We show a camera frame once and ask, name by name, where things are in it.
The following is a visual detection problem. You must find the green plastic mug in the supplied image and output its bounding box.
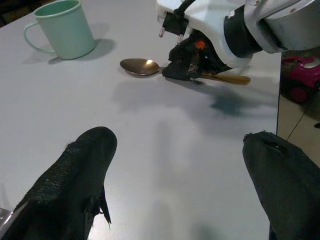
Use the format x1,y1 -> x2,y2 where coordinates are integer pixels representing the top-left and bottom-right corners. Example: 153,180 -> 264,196
23,0 -> 97,60

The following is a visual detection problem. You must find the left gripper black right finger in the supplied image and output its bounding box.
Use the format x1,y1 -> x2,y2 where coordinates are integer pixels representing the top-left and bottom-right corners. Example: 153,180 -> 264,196
241,130 -> 320,240

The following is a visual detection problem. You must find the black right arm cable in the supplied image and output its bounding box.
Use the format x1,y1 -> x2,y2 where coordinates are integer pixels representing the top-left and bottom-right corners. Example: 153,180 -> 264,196
174,0 -> 198,18

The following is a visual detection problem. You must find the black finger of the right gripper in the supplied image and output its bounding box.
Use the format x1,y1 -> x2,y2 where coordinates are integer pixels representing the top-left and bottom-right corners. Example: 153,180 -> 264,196
162,63 -> 199,81
167,40 -> 200,67

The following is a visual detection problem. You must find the bronze metal spoon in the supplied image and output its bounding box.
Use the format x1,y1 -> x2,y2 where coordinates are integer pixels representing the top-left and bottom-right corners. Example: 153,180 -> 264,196
119,57 -> 252,86

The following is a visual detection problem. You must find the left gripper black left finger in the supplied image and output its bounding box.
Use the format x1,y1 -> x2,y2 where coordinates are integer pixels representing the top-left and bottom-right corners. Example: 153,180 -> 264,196
0,126 -> 118,240

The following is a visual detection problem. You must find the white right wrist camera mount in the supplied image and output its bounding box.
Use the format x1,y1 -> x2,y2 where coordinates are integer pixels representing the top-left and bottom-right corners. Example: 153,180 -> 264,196
156,0 -> 254,70

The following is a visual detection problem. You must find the pink toy car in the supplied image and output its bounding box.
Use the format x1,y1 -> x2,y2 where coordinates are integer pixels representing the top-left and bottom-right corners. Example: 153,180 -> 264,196
279,55 -> 320,105

